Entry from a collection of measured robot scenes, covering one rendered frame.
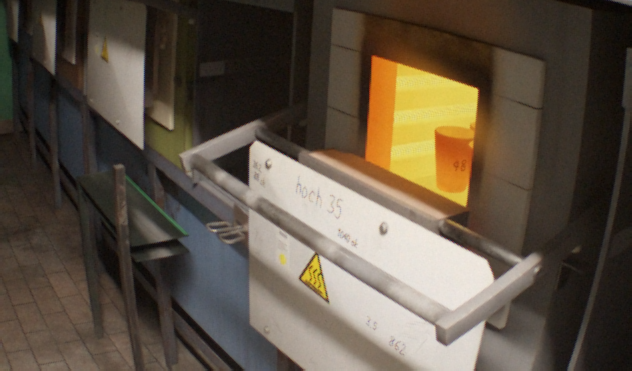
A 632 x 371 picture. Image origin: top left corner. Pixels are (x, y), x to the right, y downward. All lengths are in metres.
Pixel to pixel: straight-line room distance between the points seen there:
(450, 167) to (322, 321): 0.34
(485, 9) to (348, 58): 0.34
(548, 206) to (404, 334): 0.29
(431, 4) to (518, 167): 0.30
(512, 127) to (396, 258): 0.25
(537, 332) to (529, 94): 0.36
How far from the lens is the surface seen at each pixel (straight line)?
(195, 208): 2.13
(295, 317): 1.35
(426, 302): 0.86
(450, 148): 1.27
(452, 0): 1.11
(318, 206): 1.20
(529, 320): 1.08
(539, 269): 0.91
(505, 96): 1.03
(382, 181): 1.15
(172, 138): 2.06
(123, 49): 2.06
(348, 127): 1.31
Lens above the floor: 1.52
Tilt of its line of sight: 18 degrees down
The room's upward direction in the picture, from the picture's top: 3 degrees clockwise
